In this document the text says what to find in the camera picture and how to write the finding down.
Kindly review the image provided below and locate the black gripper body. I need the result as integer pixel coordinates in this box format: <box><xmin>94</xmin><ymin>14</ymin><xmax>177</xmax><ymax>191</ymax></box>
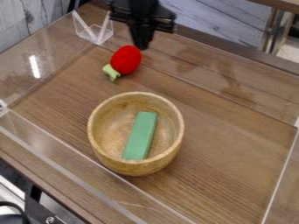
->
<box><xmin>107</xmin><ymin>0</ymin><xmax>176</xmax><ymax>32</ymax></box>

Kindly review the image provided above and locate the black cable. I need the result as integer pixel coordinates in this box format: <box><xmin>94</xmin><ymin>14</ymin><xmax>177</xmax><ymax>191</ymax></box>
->
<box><xmin>0</xmin><ymin>200</ymin><xmax>26</xmax><ymax>224</ymax></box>

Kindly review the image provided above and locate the clear acrylic corner bracket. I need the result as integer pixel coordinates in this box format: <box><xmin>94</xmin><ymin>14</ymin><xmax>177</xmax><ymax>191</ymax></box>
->
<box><xmin>70</xmin><ymin>11</ymin><xmax>113</xmax><ymax>46</ymax></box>

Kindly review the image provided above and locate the green rectangular block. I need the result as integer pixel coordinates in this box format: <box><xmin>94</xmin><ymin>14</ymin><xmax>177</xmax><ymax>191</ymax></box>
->
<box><xmin>121</xmin><ymin>112</ymin><xmax>157</xmax><ymax>160</ymax></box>

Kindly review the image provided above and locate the black table frame leg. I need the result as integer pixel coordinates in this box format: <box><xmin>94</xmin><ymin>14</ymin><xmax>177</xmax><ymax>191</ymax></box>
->
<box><xmin>23</xmin><ymin>185</ymin><xmax>63</xmax><ymax>224</ymax></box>

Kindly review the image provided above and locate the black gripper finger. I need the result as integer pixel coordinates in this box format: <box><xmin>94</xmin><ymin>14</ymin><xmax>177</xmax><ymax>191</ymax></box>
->
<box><xmin>127</xmin><ymin>12</ymin><xmax>157</xmax><ymax>50</ymax></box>

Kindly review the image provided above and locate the red plush fruit green stem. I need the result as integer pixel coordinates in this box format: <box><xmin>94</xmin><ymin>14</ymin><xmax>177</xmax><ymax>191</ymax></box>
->
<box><xmin>102</xmin><ymin>45</ymin><xmax>142</xmax><ymax>81</ymax></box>

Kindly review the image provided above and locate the metal table leg background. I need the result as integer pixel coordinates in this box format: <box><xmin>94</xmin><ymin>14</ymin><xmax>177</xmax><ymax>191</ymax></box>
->
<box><xmin>261</xmin><ymin>9</ymin><xmax>294</xmax><ymax>55</ymax></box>

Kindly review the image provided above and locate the wooden bowl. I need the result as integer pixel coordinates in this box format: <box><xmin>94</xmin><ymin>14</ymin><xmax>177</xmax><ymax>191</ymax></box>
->
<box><xmin>86</xmin><ymin>92</ymin><xmax>184</xmax><ymax>176</ymax></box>

